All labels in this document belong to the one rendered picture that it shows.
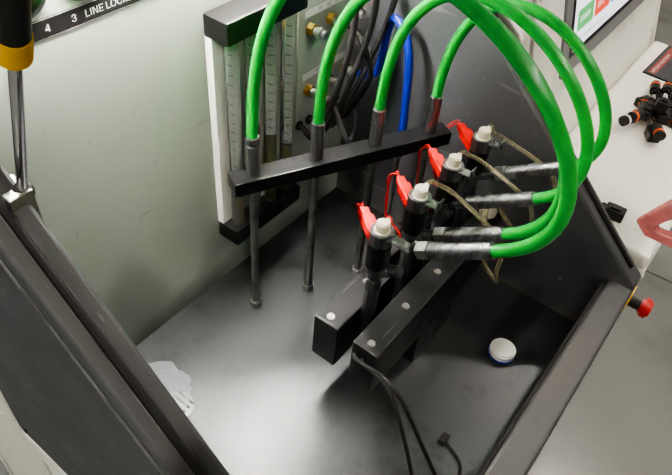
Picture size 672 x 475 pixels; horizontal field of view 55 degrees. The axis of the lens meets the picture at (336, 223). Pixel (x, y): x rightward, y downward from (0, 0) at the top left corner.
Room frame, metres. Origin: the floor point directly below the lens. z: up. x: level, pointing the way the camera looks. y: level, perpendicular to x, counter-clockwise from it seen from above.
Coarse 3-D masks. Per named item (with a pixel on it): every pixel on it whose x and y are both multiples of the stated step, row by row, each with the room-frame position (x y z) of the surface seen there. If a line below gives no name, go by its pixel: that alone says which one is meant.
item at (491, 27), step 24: (456, 0) 0.50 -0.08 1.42; (264, 24) 0.61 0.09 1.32; (480, 24) 0.48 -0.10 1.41; (264, 48) 0.62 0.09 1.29; (504, 48) 0.47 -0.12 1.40; (528, 72) 0.46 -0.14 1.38; (552, 96) 0.45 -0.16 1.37; (552, 120) 0.44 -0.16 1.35; (576, 168) 0.43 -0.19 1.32; (576, 192) 0.42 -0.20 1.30; (528, 240) 0.43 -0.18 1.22; (552, 240) 0.42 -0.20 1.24
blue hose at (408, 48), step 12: (396, 24) 0.85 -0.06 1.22; (384, 36) 0.87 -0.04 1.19; (408, 36) 0.84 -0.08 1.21; (384, 48) 0.87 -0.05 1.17; (408, 48) 0.83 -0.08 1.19; (384, 60) 0.88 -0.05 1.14; (408, 60) 0.83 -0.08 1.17; (408, 72) 0.83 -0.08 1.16; (408, 84) 0.82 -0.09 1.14; (408, 96) 0.82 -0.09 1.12; (408, 108) 0.82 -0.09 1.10
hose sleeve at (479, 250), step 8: (432, 248) 0.48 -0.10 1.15; (440, 248) 0.48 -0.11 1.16; (448, 248) 0.47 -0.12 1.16; (456, 248) 0.47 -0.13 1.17; (464, 248) 0.46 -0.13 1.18; (472, 248) 0.46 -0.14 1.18; (480, 248) 0.45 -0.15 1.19; (488, 248) 0.45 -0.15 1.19; (432, 256) 0.48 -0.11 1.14; (440, 256) 0.47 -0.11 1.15; (448, 256) 0.47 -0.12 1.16; (456, 256) 0.46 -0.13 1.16; (464, 256) 0.46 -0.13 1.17; (472, 256) 0.45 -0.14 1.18; (480, 256) 0.45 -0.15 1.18; (488, 256) 0.45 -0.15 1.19
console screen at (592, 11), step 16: (576, 0) 0.97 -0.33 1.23; (592, 0) 1.02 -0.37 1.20; (608, 0) 1.08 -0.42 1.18; (624, 0) 1.16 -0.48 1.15; (640, 0) 1.24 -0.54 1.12; (576, 16) 0.97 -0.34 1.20; (592, 16) 1.02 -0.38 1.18; (608, 16) 1.09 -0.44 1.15; (624, 16) 1.17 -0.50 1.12; (576, 32) 0.97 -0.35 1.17; (592, 32) 1.03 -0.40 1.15; (608, 32) 1.10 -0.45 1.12; (592, 48) 1.04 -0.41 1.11; (576, 64) 0.98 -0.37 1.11
